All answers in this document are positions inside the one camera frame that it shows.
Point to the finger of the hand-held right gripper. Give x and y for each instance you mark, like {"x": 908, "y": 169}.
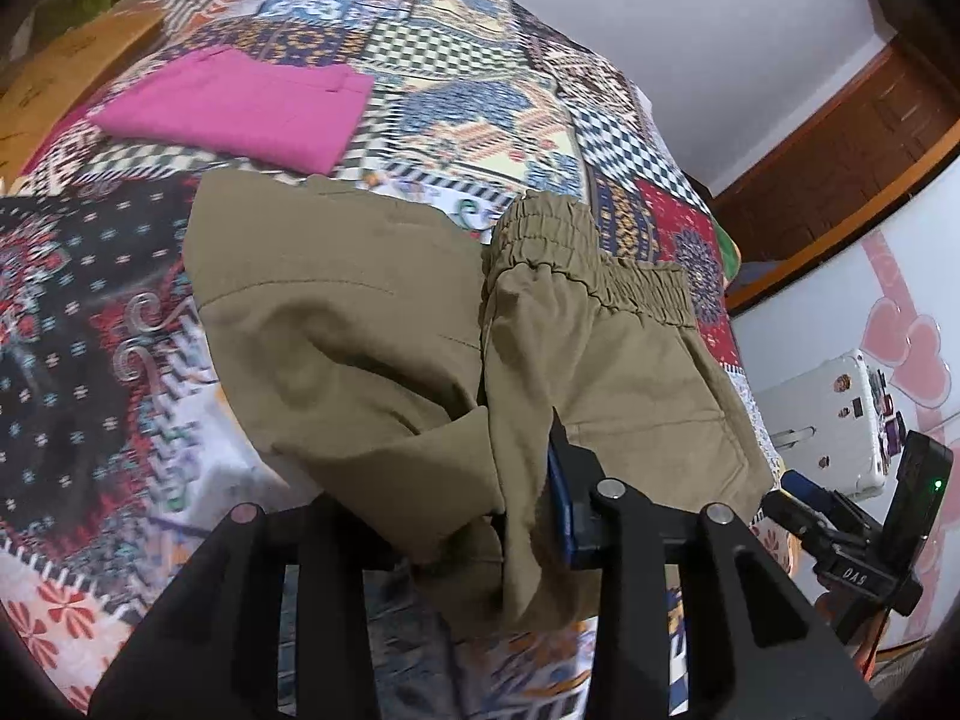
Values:
{"x": 806, "y": 486}
{"x": 795, "y": 514}

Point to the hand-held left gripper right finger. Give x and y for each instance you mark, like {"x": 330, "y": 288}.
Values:
{"x": 559, "y": 499}

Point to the patchwork printed blanket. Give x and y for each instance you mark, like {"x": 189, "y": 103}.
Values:
{"x": 480, "y": 112}

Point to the white suitcase with stickers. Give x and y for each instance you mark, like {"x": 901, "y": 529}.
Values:
{"x": 825, "y": 412}

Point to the folded pink pants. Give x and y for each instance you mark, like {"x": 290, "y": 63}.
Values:
{"x": 240, "y": 109}

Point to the pink heart wall decal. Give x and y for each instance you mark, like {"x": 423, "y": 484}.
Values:
{"x": 907, "y": 345}

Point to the brown wooden door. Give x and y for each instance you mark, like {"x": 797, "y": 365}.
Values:
{"x": 840, "y": 172}

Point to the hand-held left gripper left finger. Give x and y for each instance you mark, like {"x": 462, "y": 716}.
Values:
{"x": 247, "y": 570}

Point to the olive green pants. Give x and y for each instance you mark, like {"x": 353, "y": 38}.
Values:
{"x": 360, "y": 345}

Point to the green cloth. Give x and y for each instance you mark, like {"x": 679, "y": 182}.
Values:
{"x": 727, "y": 259}

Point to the wooden board with cutouts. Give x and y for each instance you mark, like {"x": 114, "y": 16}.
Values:
{"x": 60, "y": 82}

